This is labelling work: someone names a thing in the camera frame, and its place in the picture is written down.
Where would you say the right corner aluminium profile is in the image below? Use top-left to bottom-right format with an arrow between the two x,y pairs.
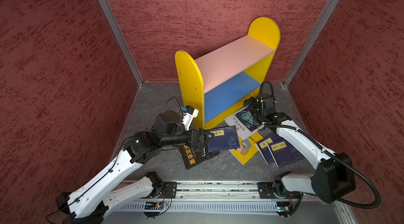
283,0 -> 339,88

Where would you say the dark blue book yellow label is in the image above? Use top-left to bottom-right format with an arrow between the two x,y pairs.
208,126 -> 240,151

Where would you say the circuit board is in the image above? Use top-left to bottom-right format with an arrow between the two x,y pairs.
275,201 -> 292,215
144,201 -> 166,211

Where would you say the white slotted cable duct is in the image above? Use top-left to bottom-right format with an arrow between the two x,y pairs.
118,201 -> 278,215

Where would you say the dark blue book of pair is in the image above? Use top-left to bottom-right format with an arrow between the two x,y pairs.
268,140 -> 305,168
255,132 -> 281,165

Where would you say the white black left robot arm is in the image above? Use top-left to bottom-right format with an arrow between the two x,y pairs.
56,106 -> 215,224

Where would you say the dark blue book left of pair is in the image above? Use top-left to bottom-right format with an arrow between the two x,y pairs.
255,132 -> 281,165

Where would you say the left corner aluminium profile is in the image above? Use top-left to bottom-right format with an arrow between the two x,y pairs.
98,0 -> 144,87

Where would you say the dark blue book right of pair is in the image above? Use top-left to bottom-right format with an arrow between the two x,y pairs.
268,140 -> 305,168

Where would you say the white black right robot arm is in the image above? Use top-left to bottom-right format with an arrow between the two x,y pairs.
243,97 -> 356,204

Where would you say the yellow book with cartoon figure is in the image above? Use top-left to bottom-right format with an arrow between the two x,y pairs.
230,133 -> 263,165

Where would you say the right circuit board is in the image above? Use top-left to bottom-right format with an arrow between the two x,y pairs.
275,201 -> 292,215

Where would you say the yellow pink blue bookshelf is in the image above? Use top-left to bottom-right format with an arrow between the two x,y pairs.
175,17 -> 280,129

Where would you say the corner aluminium profile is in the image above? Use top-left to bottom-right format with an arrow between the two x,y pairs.
283,0 -> 339,88
98,0 -> 144,87

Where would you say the black corrugated cable conduit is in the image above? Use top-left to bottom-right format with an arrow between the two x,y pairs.
263,122 -> 381,209

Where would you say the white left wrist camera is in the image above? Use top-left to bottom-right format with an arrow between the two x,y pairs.
182,106 -> 199,131

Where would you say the left circuit board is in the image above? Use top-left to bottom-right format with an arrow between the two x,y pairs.
144,201 -> 166,211

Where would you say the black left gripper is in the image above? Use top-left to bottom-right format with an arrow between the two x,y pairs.
161,126 -> 214,148

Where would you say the white book with galaxy picture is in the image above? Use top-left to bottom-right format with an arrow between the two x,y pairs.
224,108 -> 264,140

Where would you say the black book with yellow text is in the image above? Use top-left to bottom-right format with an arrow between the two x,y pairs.
178,145 -> 221,170

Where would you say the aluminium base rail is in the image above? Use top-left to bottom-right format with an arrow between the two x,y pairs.
91,179 -> 343,201

